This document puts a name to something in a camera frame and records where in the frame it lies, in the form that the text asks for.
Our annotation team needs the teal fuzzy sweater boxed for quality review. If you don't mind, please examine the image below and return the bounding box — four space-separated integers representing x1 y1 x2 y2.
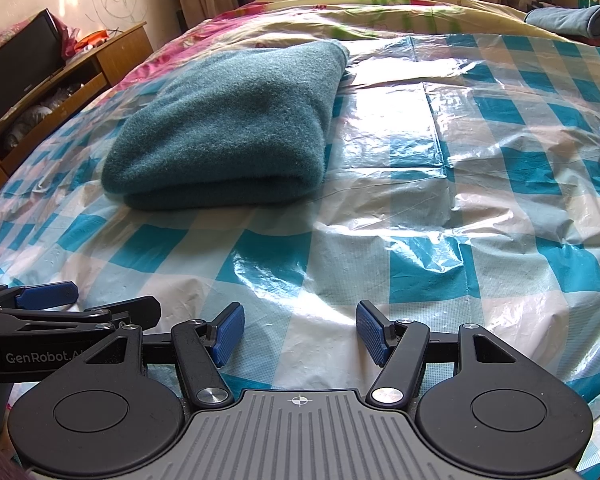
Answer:
102 40 349 210

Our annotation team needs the blue checkered plastic sheet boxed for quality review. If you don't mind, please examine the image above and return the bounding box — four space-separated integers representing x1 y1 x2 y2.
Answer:
0 35 600 479

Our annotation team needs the wooden side cabinet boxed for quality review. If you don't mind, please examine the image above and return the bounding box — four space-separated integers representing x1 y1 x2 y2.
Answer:
0 23 154 188

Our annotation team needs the black speaker box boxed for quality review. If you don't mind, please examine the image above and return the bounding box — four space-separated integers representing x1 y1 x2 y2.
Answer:
0 10 65 119

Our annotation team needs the floral colourful quilt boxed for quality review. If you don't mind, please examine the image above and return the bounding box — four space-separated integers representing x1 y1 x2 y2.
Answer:
119 0 571 91

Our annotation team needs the blue grey pillow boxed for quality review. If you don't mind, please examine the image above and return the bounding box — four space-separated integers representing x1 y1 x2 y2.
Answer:
524 4 600 39

